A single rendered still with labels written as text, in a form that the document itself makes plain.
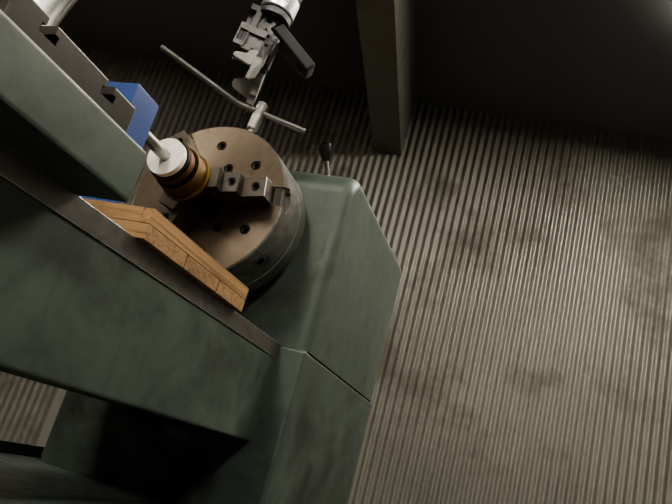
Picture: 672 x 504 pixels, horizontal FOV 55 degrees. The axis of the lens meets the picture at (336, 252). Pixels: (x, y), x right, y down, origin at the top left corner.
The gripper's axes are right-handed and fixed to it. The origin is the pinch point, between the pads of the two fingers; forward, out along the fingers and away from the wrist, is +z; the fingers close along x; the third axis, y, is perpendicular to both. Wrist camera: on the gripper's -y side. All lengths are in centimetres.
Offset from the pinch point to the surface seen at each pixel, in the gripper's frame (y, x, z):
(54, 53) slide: 7, 68, 35
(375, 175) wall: -58, -301, -125
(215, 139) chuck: 2.0, 2.3, 11.7
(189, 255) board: -7, 37, 41
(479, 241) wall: -136, -275, -100
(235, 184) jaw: -6.3, 13.1, 22.1
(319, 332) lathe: -31.1, -3.0, 38.2
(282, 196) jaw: -14.5, 9.7, 19.6
